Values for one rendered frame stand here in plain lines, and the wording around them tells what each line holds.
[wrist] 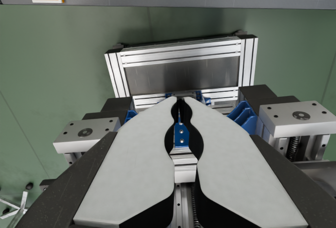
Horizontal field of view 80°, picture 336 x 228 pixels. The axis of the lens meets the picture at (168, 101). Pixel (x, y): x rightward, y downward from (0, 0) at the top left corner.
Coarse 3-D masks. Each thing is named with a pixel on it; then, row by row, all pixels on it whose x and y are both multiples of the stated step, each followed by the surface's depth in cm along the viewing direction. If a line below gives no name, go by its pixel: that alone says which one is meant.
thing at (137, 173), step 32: (128, 128) 9; (160, 128) 9; (128, 160) 7; (160, 160) 7; (96, 192) 6; (128, 192) 6; (160, 192) 6; (96, 224) 5; (128, 224) 6; (160, 224) 6
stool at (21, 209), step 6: (30, 186) 198; (24, 192) 194; (0, 198) 200; (24, 198) 199; (12, 204) 204; (18, 204) 208; (24, 204) 204; (6, 210) 220; (12, 210) 212; (18, 210) 205; (24, 210) 209; (0, 216) 215; (6, 216) 214; (18, 216) 201; (12, 222) 195
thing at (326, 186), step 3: (318, 183) 44; (321, 183) 44; (324, 183) 44; (321, 186) 43; (324, 186) 43; (327, 186) 43; (330, 186) 44; (327, 189) 43; (330, 189) 43; (333, 189) 44; (330, 192) 42; (333, 192) 43; (333, 195) 43
